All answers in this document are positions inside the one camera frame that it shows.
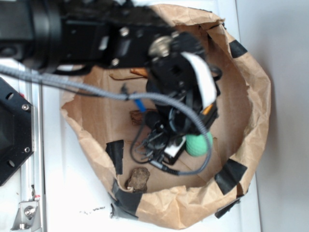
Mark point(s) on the metal corner bracket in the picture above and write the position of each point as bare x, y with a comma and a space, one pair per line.
27, 218

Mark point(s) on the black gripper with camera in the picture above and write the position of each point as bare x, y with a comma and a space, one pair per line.
178, 70

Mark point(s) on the orange spiral seashell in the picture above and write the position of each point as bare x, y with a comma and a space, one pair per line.
139, 71

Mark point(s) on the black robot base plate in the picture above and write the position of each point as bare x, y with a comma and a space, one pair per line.
15, 131

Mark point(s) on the green foam ball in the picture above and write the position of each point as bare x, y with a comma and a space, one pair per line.
197, 145

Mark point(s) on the brown paper bag bin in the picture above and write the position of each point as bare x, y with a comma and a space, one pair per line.
105, 132

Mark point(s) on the aluminium frame rail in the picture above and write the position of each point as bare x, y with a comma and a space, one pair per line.
32, 171

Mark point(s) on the brown wood bark piece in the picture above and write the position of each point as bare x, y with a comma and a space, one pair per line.
137, 117

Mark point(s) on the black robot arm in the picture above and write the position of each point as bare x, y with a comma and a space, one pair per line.
71, 37

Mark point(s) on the small brown rock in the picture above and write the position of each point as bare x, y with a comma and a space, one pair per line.
138, 180

